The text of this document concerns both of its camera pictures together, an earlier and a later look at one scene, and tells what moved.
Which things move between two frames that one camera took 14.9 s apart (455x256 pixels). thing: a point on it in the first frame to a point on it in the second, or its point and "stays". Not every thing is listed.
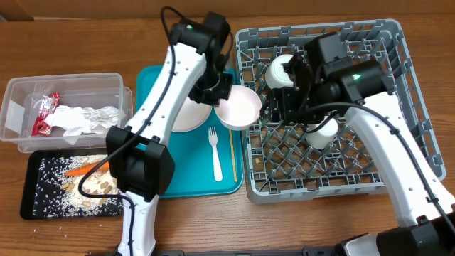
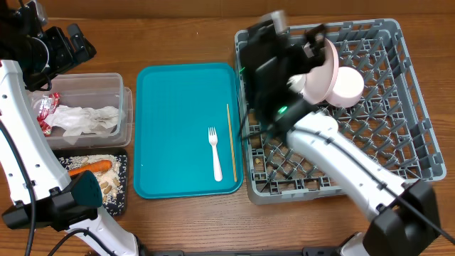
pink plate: (190, 114) to (320, 82)
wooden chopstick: (233, 156) stays
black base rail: (321, 251) stays
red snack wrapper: (41, 127) stays
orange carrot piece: (88, 169) stays
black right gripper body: (297, 103) to (297, 63)
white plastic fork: (213, 140) stays
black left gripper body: (211, 86) to (52, 57)
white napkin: (74, 120) stays
